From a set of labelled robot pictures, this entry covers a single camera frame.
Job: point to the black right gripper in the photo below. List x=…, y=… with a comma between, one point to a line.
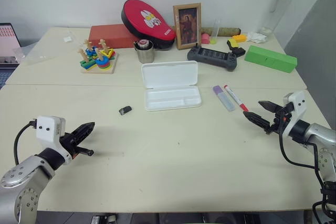
x=282, y=117

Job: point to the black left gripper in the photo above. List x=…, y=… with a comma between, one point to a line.
x=69, y=142

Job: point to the red white marker pen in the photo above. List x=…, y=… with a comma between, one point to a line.
x=235, y=98

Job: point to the purple capped clear stick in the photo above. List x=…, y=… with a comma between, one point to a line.
x=223, y=98

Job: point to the white plastic case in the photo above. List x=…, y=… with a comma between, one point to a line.
x=170, y=85

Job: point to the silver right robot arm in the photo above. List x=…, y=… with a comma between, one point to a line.
x=319, y=136

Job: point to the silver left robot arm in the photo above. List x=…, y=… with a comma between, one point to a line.
x=25, y=171

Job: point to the green rectangular box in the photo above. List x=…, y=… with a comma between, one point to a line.
x=270, y=58

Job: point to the yellow black small device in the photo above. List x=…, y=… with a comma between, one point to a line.
x=236, y=48

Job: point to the white crumpled tissue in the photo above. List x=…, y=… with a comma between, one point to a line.
x=258, y=37

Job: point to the grey handheld game controller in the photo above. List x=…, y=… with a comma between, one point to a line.
x=211, y=57

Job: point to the orange yellow toy block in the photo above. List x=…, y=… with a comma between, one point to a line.
x=240, y=38

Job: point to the wooden shape stacking toy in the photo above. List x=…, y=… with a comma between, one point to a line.
x=98, y=60

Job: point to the brown rolled tube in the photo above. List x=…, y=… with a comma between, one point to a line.
x=228, y=31

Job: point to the clear tube yellow-green base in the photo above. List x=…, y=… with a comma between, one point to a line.
x=215, y=32

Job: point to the pink small toy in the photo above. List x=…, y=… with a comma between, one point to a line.
x=205, y=39

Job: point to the clear plastic bag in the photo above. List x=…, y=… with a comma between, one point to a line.
x=31, y=54

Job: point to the small white clear packet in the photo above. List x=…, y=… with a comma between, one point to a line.
x=67, y=38

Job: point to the stainless steel cup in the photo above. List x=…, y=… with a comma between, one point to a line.
x=145, y=55

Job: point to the clear bottle green lid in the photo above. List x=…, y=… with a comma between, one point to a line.
x=278, y=9

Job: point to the red rectangular box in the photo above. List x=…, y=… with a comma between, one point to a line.
x=107, y=36

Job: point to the pink red tape roll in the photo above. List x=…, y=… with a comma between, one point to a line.
x=143, y=43

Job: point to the open laptop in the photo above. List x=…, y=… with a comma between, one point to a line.
x=6, y=48

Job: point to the red black oval pad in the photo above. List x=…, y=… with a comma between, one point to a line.
x=147, y=22

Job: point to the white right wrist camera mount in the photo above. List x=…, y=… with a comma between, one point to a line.
x=298, y=103

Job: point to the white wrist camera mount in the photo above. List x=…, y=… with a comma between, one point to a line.
x=298, y=103
x=48, y=127

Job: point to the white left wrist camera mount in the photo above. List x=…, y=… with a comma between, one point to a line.
x=48, y=127

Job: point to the wooden picture frame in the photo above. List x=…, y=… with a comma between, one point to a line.
x=187, y=26

